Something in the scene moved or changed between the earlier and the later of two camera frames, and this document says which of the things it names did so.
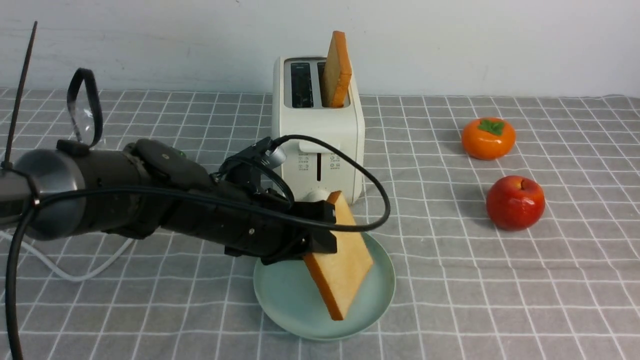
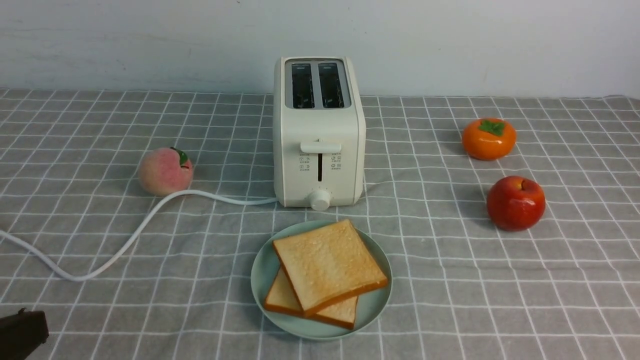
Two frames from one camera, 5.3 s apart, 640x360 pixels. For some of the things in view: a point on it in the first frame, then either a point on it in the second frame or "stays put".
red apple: x=515 y=203 stays put
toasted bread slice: x=337 y=72 to x=281 y=298
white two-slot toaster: x=313 y=169 stays put
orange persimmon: x=488 y=138 stays put
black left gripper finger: x=322 y=210 to x=22 y=334
